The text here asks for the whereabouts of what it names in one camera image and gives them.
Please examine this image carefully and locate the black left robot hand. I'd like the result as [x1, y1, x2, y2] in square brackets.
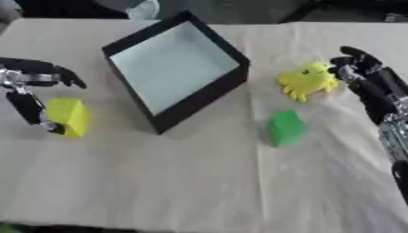
[0, 56, 88, 136]

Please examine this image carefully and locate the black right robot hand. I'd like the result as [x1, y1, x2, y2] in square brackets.
[326, 46, 408, 126]

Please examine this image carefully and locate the black box white inside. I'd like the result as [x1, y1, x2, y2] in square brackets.
[100, 10, 252, 136]

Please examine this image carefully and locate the yellow-green block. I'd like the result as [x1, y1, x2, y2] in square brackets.
[45, 97, 93, 139]

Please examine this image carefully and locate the yellow soft toy octopus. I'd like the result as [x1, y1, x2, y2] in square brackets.
[275, 60, 342, 103]

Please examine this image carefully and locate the green block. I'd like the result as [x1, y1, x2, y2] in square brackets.
[264, 109, 310, 148]

